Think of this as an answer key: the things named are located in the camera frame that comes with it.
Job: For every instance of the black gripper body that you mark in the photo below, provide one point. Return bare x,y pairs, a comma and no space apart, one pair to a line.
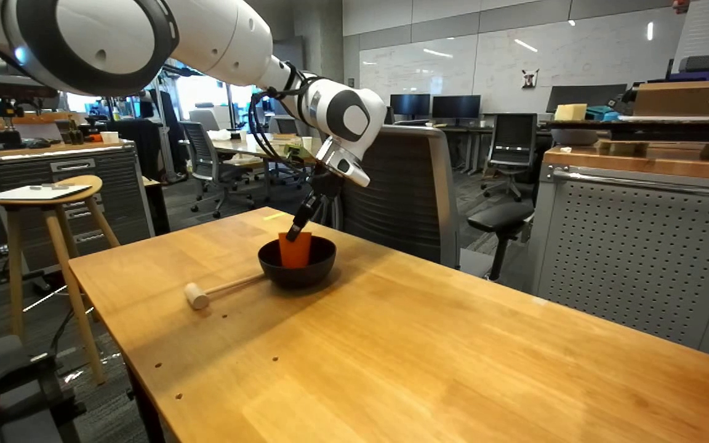
326,189

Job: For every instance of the orange plastic cup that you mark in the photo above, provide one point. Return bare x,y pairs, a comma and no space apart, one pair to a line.
297,249

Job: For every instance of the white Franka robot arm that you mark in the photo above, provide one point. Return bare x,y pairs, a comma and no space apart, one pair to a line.
207,39

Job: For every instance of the black bowl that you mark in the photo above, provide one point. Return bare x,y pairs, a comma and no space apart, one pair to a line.
313,266

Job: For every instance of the grey mesh office chair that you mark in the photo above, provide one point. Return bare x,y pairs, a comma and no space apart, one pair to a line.
202,155

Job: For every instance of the wooden mallet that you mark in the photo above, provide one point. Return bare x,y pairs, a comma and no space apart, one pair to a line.
197,296

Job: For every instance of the black office chair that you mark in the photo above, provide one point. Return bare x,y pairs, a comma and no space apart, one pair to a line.
506,213

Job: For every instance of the grey drawer cabinet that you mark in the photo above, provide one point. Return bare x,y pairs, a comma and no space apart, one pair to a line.
84,189

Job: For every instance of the wooden stool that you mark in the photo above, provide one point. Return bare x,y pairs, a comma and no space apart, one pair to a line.
61,248

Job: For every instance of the yellow foam block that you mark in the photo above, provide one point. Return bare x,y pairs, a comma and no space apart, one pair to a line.
570,112

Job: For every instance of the white paper sheet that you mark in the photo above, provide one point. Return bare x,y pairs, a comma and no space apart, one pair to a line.
34,192

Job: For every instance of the wide black computer monitor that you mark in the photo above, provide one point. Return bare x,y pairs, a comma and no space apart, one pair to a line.
585,100

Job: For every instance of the grey perforated cabinet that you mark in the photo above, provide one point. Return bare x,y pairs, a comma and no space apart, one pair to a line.
640,255

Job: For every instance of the brown wooden box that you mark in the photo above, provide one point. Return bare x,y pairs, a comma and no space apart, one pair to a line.
682,98

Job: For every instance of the small wall poster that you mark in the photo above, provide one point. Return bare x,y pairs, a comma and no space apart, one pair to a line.
529,79

